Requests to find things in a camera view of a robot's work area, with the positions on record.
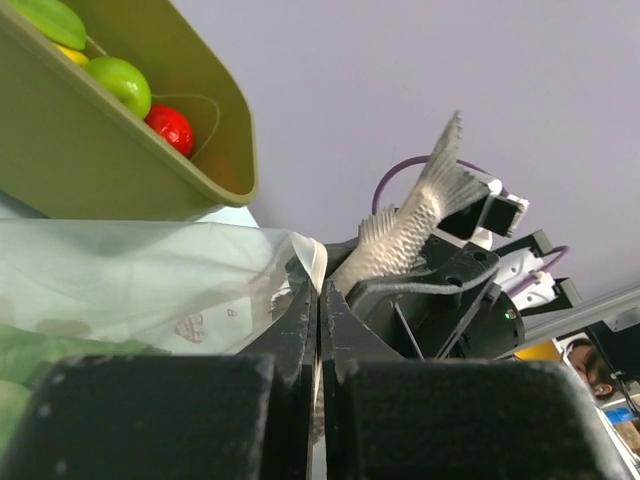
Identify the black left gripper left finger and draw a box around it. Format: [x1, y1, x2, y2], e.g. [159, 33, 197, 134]
[1, 283, 318, 479]

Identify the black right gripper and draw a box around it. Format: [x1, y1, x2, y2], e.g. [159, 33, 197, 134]
[324, 236, 524, 360]

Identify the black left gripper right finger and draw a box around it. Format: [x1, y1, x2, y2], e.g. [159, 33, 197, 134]
[319, 284, 630, 479]

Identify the grey toy fish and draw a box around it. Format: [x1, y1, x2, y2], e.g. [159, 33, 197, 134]
[330, 110, 489, 294]

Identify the green toy lettuce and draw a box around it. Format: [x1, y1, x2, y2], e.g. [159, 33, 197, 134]
[1, 325, 169, 451]

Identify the clear white-dotted zip bag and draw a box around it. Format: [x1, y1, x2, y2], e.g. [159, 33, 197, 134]
[1, 219, 327, 354]

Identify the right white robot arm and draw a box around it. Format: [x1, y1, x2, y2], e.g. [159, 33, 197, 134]
[326, 231, 580, 360]

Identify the person in background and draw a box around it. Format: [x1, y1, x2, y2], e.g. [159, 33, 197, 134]
[567, 338, 618, 401]

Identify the red toy apple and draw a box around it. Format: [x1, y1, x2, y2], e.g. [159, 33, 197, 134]
[144, 104, 195, 158]

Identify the olive green plastic bin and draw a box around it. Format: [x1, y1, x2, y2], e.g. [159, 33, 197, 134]
[1, 1, 258, 221]

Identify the green toy apple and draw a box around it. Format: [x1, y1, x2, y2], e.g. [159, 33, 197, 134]
[84, 56, 152, 119]

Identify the yellow-green toy starfruit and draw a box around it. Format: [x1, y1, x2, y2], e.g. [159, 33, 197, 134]
[8, 0, 87, 50]

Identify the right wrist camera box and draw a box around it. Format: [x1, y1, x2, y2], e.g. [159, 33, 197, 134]
[436, 177, 529, 244]

